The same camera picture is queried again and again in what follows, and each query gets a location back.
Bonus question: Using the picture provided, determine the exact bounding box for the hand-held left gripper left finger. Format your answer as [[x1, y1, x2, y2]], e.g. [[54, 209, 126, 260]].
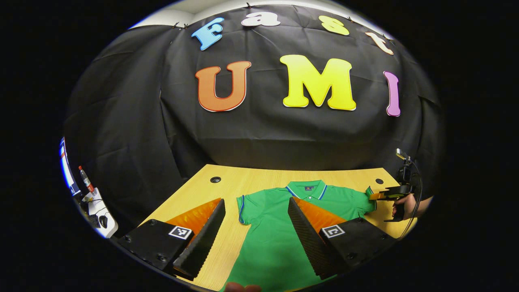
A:
[[118, 198, 227, 281]]

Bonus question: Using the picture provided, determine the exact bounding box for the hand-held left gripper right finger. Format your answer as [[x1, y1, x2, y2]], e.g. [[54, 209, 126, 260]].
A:
[[288, 197, 400, 280]]

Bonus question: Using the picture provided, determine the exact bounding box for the green T-shirt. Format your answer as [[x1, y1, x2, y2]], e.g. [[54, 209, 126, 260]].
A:
[[221, 180, 377, 292]]

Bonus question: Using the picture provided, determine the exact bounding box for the white desk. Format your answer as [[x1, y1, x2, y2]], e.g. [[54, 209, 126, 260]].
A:
[[77, 187, 119, 238]]

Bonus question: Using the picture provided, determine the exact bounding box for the clear bottle red label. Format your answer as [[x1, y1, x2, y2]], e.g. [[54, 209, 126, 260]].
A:
[[78, 165, 95, 193]]

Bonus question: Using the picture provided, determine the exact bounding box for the white blue board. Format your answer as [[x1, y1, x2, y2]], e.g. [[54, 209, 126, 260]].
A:
[[60, 137, 80, 198]]

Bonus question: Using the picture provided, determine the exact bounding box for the row of black backdrop clips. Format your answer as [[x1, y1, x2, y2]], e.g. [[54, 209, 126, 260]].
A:
[[171, 2, 355, 30]]

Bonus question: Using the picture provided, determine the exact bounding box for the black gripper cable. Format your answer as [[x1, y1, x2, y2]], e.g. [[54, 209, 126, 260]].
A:
[[399, 158, 423, 240]]

